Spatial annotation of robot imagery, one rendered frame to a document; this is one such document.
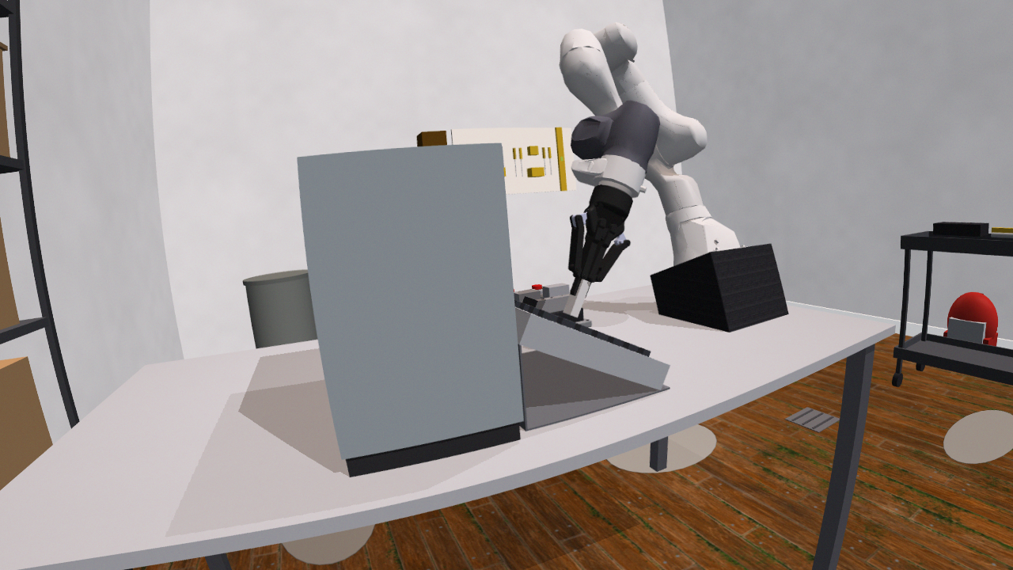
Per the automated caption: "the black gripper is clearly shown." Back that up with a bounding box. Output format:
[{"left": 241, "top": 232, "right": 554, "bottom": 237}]
[{"left": 563, "top": 184, "right": 633, "bottom": 317}]

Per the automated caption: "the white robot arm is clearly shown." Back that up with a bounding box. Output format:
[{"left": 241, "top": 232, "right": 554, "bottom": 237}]
[{"left": 559, "top": 22, "right": 745, "bottom": 266}]

